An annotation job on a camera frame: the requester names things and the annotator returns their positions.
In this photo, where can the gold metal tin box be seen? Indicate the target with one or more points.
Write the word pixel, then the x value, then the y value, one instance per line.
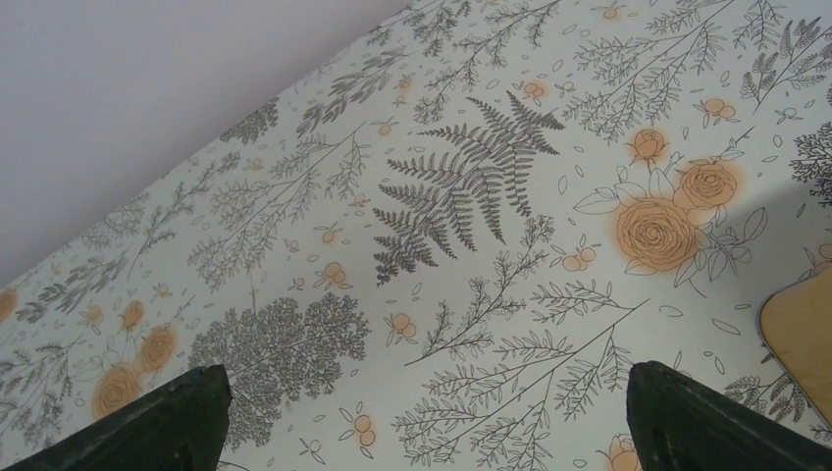
pixel 795 324

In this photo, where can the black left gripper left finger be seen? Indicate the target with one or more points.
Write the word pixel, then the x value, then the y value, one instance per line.
pixel 182 425

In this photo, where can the floral patterned table mat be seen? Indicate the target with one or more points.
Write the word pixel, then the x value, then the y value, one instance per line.
pixel 445 248

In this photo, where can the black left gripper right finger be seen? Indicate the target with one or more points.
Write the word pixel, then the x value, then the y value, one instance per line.
pixel 677 423

